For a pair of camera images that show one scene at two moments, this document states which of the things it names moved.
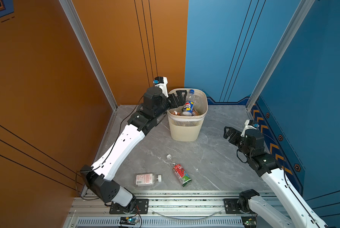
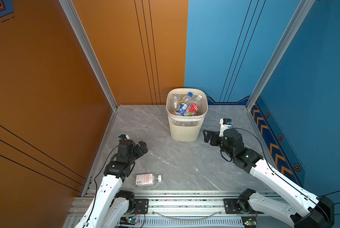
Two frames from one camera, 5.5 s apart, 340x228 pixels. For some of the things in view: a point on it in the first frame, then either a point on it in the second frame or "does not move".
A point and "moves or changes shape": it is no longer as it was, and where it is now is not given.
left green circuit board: (130, 221) does not move
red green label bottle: (183, 176) -> (193, 109)
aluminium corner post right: (302, 13) does not move
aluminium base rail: (190, 209) does not move
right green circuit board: (249, 222) does not move
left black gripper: (180, 101) -> (140, 152)
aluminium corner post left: (68, 7) does not move
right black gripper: (236, 134) -> (215, 136)
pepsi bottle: (187, 110) moves or changes shape
